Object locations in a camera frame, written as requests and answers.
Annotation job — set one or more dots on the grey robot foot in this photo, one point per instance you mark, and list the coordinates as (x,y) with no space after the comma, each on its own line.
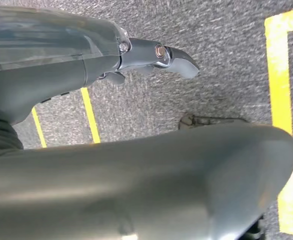
(198,121)

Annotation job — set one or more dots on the yellow floor tape strip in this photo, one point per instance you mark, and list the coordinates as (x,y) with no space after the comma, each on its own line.
(38,129)

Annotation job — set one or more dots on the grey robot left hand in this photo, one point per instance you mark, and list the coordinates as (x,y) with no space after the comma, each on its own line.
(48,49)

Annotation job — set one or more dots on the black robot foot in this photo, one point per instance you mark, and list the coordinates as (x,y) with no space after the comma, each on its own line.
(255,232)

